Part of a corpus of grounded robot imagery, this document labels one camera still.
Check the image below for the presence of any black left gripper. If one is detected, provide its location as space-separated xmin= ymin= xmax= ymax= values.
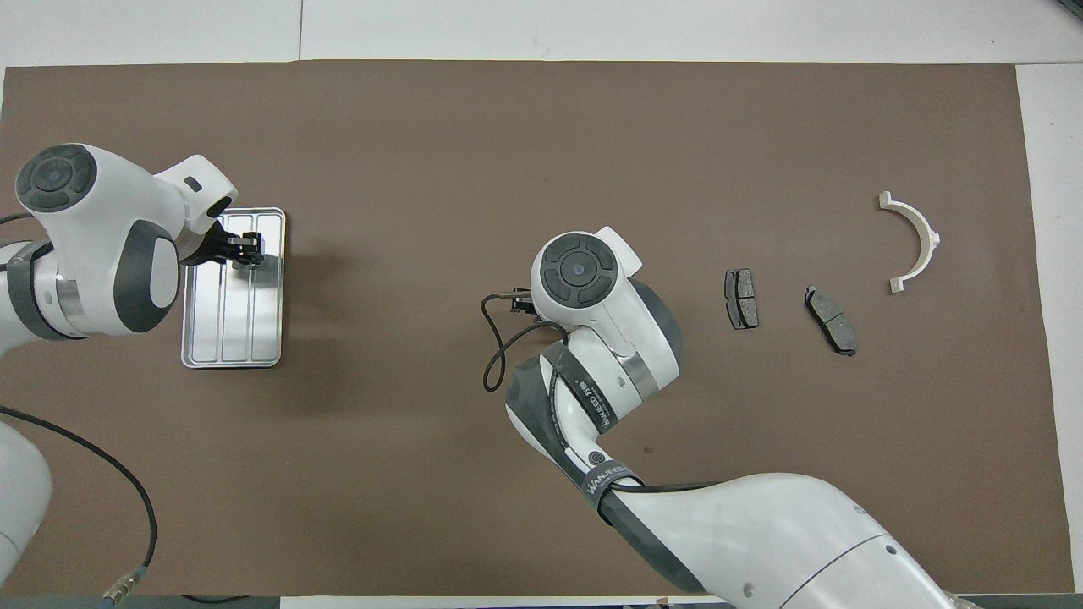
xmin=182 ymin=217 xmax=266 ymax=270

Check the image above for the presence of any silver metal tray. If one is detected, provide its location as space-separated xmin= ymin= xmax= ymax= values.
xmin=180 ymin=207 xmax=287 ymax=370

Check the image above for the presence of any brown table mat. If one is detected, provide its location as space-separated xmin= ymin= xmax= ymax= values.
xmin=0 ymin=59 xmax=1075 ymax=598

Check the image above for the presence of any small rectangular brake pad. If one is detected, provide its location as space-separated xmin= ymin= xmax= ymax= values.
xmin=723 ymin=268 xmax=760 ymax=331

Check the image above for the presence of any large grey brake pad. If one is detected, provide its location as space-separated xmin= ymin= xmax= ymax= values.
xmin=803 ymin=285 xmax=858 ymax=358

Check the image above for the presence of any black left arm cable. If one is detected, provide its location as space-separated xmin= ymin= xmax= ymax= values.
xmin=0 ymin=211 xmax=158 ymax=608

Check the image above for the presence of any white half-ring clamp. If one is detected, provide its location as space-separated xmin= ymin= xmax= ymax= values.
xmin=877 ymin=192 xmax=942 ymax=294

